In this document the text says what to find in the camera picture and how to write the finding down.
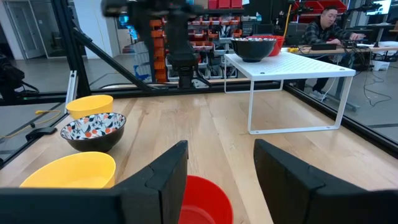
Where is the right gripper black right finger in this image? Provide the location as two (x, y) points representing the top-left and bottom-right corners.
(253, 139), (398, 224)

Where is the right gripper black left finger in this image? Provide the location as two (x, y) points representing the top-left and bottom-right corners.
(0, 140), (189, 224)

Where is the red plastic mini bowl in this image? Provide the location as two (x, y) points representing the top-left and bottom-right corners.
(177, 175), (234, 224)
(247, 35), (285, 57)

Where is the black bowl with floral interior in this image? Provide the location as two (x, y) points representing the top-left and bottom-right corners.
(60, 112), (127, 153)
(230, 37), (277, 63)

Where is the yellow plastic mini bowl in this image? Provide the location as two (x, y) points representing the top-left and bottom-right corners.
(65, 95), (114, 120)
(19, 151), (117, 190)

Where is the white perforated metal shelf rack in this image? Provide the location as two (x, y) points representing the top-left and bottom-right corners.
(223, 51), (357, 136)

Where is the flat black desk device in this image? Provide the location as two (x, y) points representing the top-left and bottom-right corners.
(310, 43), (338, 52)

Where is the white waste bin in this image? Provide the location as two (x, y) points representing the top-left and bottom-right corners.
(371, 58), (391, 72)

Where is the wooden office desk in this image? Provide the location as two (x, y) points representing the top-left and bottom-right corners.
(281, 40), (398, 113)

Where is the person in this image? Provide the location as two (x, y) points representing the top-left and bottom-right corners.
(300, 5), (367, 101)

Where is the blue lit screen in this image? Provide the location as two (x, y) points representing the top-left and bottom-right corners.
(119, 14), (138, 41)

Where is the parts bin storage shelf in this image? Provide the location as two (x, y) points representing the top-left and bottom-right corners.
(149, 0), (249, 83)

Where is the black bulky equipment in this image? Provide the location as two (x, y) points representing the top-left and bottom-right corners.
(0, 54), (40, 105)

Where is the large red storage bin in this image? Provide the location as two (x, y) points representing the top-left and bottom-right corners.
(297, 0), (348, 23)

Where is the lit computer monitor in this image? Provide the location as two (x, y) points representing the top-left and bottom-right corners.
(366, 0), (393, 16)

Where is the grey door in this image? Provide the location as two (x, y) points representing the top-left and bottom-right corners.
(4, 0), (47, 60)

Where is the silver metal bracket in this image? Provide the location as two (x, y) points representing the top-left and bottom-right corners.
(64, 70), (78, 110)

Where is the yellow floor cable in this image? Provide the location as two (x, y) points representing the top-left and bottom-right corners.
(0, 109), (62, 139)

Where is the yellow hanging hose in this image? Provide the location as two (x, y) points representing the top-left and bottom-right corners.
(282, 3), (294, 38)

